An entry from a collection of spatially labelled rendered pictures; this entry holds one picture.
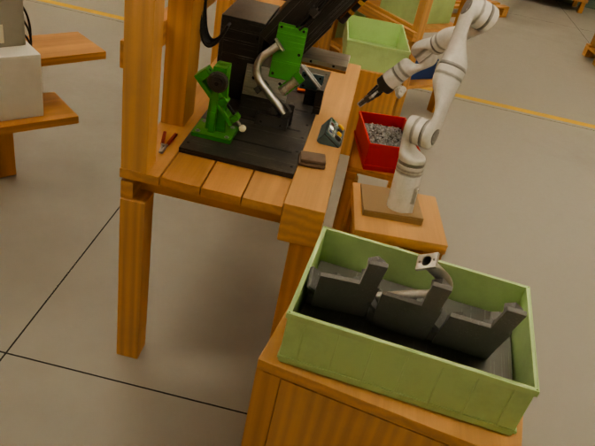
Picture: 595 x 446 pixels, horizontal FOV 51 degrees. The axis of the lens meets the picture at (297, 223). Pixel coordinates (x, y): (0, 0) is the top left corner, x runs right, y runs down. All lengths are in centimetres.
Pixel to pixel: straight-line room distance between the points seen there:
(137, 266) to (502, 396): 136
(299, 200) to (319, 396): 70
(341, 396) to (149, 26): 116
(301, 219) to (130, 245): 64
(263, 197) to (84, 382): 105
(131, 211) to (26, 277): 98
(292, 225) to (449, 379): 78
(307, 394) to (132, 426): 98
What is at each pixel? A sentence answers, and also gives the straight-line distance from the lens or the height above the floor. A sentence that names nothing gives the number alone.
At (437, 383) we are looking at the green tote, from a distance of 160.
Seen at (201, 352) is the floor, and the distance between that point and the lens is 274.
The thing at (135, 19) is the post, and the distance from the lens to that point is 195.
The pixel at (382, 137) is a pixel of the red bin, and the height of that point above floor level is 89.
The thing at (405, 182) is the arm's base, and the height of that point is 99.
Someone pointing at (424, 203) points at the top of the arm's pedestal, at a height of 85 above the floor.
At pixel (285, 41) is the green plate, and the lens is 252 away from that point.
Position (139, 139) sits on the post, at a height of 100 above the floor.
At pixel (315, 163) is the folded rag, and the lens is 227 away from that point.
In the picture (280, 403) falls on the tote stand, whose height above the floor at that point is 66.
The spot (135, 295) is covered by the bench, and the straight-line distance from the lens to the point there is 247.
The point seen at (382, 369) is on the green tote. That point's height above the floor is 87.
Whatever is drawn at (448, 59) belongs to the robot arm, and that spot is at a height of 138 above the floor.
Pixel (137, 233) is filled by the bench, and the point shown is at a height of 63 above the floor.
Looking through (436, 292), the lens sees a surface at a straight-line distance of 149.
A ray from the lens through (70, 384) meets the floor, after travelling 263.
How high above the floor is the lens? 198
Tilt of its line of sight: 33 degrees down
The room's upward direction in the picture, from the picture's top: 12 degrees clockwise
